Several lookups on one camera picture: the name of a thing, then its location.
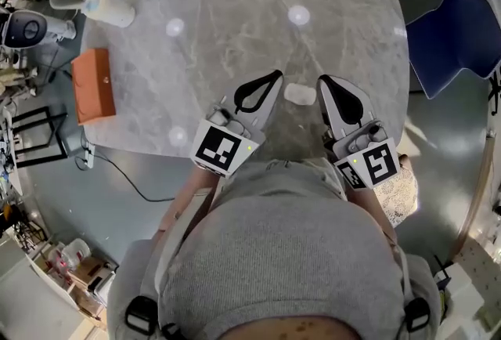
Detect orange rectangular box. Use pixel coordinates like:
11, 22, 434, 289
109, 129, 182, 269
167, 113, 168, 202
70, 48, 117, 126

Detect black strap buckle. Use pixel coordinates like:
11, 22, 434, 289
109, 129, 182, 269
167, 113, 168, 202
124, 295, 158, 338
405, 295, 431, 334

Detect black metal frame table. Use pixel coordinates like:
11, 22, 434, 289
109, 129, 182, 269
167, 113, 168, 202
10, 105, 70, 169

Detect clear plastic container red label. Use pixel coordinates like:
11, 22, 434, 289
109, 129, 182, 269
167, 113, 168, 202
60, 238, 93, 273

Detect person's right forearm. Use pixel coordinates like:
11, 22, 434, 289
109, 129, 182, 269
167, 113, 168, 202
346, 181, 398, 249

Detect brown cardboard box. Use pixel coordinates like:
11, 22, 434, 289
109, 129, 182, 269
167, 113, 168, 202
70, 255, 118, 292

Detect beige shoulder strap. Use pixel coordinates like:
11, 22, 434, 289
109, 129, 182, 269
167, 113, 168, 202
153, 189, 215, 295

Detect dark bag yellow-green panel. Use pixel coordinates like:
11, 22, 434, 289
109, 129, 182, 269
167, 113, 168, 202
434, 255, 455, 316

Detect person's light grey trousers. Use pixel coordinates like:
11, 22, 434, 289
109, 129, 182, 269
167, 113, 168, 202
234, 157, 349, 202

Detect person's left forearm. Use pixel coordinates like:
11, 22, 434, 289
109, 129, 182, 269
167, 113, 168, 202
158, 164, 226, 241

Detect white pegboard panel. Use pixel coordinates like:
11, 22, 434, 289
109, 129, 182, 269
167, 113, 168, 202
449, 240, 501, 292

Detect person's grey knit top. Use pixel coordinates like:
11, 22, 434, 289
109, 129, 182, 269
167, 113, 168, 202
107, 185, 443, 340

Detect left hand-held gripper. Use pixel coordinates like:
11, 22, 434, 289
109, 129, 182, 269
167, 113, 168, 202
190, 69, 284, 179

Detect tall white cup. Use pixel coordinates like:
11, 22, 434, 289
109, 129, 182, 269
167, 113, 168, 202
81, 0, 136, 28

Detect translucent white plastic piece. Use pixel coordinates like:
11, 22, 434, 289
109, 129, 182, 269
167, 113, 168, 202
284, 82, 317, 106

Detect patterned cushion wooden chair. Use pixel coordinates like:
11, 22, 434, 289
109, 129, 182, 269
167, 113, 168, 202
371, 154, 420, 228

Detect white power strip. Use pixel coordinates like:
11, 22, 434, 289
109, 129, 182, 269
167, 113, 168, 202
82, 142, 96, 170

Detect black floor cable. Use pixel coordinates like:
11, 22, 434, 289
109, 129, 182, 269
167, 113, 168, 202
76, 152, 177, 202

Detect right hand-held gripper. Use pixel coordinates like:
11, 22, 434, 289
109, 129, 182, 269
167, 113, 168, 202
315, 74, 401, 190

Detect white and black robot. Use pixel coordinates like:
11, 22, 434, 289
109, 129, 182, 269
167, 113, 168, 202
0, 9, 77, 49

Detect blue chair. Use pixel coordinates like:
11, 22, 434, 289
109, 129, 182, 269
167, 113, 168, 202
405, 0, 501, 99

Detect cluttered white workbench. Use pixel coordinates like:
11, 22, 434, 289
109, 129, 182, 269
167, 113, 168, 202
0, 95, 24, 214

